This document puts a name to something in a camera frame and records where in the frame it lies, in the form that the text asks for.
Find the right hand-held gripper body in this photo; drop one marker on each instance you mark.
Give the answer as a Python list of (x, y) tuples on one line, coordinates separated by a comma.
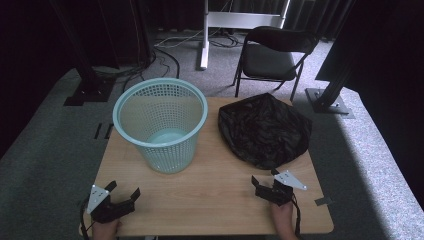
[(280, 193)]

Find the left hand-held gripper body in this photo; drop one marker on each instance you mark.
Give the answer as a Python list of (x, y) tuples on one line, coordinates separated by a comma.
[(111, 210)]

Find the dark camouflage cloth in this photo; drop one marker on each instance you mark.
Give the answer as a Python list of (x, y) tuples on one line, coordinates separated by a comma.
[(265, 131)]

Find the light blue plastic mesh basket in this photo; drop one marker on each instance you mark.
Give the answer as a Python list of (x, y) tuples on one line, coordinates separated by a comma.
[(163, 125)]

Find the person's left hand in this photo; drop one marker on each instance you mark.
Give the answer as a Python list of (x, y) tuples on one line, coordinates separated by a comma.
[(105, 230)]

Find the person's right hand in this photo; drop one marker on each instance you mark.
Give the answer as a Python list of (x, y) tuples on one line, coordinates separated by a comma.
[(282, 218)]

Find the grey tape piece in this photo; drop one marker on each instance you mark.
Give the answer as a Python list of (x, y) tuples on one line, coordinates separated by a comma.
[(324, 201)]

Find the black floor tape strip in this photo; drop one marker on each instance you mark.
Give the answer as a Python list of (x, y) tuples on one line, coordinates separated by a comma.
[(108, 131), (98, 131)]

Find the black metal stand with base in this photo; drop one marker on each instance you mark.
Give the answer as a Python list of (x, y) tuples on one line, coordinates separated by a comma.
[(88, 86), (333, 96)]

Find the black folding chair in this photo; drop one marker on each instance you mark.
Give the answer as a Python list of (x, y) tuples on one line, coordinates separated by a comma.
[(270, 60)]

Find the dark curtain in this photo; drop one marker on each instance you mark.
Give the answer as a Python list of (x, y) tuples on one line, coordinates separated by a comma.
[(133, 30)]

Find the white metal desk frame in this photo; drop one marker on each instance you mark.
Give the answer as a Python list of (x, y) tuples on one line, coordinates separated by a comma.
[(233, 20)]

